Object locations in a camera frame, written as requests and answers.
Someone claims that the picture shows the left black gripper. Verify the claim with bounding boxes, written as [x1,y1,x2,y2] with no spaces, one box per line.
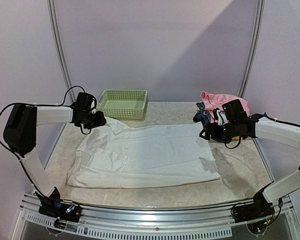
[80,110,107,130]

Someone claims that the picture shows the pink patterned shorts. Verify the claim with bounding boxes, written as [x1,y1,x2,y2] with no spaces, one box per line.
[200,91,250,122]

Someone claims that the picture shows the white cloth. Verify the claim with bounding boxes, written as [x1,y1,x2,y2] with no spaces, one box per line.
[67,118,220,189]

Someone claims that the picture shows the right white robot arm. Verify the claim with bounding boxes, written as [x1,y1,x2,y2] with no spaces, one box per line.
[199,99,300,218]

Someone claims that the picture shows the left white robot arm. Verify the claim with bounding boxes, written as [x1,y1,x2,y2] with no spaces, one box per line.
[2,92,107,217]

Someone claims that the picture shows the navy folded garment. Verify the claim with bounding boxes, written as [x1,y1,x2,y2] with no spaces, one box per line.
[192,102,215,124]

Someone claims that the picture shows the green plastic basket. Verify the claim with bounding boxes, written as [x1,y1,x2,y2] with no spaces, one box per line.
[97,89,148,121]

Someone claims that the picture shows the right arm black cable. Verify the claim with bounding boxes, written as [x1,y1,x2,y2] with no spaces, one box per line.
[223,112,300,150]

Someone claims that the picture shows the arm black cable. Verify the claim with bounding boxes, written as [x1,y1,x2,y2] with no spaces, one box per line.
[0,85,101,198]
[223,112,300,150]

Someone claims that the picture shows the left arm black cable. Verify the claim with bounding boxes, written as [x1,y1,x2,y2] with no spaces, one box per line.
[0,85,101,198]

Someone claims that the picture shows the left aluminium frame post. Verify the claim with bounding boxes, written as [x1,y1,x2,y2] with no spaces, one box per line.
[47,0,75,101]

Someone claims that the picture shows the aluminium frame post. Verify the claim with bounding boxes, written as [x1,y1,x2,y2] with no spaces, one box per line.
[238,0,265,98]
[47,0,75,101]

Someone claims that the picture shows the front aluminium rail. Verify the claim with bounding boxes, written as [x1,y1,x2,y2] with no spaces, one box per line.
[12,194,300,240]

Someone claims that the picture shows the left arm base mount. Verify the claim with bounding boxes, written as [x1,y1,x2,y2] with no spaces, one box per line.
[36,190,82,229]

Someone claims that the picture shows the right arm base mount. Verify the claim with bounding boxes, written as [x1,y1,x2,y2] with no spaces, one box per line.
[230,198,283,236]

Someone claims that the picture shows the right aluminium frame post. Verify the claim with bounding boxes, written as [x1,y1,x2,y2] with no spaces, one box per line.
[238,0,265,98]

